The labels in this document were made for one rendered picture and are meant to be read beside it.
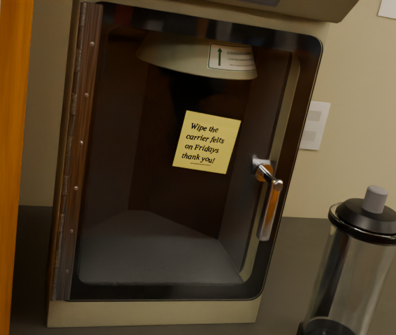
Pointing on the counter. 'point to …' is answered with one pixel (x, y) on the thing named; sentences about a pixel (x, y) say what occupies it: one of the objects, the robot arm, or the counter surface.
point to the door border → (78, 147)
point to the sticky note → (206, 142)
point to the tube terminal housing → (68, 313)
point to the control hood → (303, 8)
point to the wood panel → (6, 159)
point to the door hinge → (69, 143)
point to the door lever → (268, 212)
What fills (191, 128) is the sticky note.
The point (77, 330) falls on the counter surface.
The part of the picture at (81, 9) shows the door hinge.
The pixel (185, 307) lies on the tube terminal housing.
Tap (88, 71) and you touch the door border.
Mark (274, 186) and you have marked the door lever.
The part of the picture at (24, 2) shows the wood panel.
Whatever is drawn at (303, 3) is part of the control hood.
